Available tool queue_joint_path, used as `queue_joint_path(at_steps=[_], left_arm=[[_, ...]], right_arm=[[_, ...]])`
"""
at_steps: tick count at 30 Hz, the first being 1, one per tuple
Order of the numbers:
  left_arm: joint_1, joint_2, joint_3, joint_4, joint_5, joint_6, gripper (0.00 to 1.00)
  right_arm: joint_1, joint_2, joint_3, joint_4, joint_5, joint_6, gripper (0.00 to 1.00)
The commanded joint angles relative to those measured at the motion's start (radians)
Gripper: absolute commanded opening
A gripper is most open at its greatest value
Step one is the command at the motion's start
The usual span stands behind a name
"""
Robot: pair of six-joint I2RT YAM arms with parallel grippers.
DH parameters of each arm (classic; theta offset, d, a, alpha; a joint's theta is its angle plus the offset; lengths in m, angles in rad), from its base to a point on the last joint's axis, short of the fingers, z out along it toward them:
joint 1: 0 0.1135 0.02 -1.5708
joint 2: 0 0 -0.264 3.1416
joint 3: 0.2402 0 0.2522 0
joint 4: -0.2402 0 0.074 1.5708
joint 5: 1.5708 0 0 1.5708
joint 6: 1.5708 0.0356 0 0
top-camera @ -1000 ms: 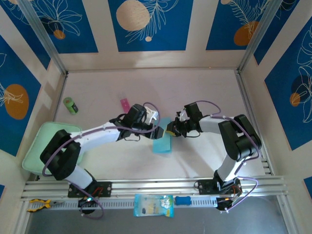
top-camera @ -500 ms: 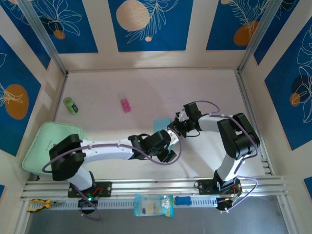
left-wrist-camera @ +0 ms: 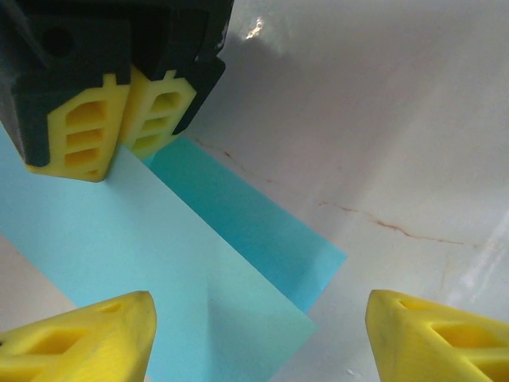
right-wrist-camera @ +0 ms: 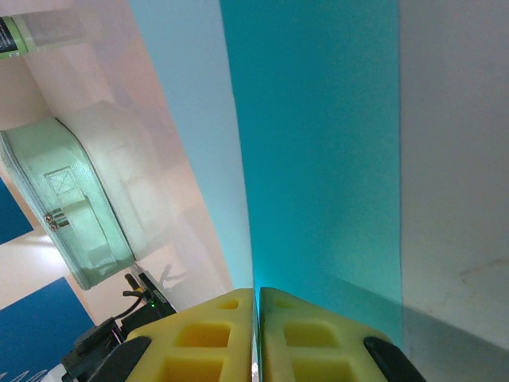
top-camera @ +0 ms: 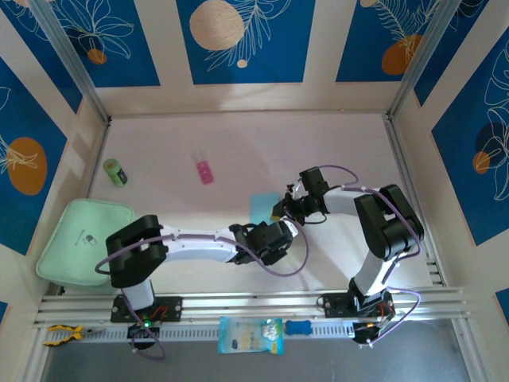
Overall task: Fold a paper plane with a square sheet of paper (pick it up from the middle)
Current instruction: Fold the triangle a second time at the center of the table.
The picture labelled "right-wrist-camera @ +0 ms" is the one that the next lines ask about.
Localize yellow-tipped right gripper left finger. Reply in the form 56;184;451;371
91;288;255;382

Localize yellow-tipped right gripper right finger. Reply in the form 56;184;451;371
258;286;427;382

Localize light blue cloth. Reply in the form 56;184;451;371
129;0;405;359

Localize black controller board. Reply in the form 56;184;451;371
125;272;178;319

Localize mint green tray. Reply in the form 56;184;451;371
0;117;136;290

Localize green bottle with black label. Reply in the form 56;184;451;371
0;11;37;61

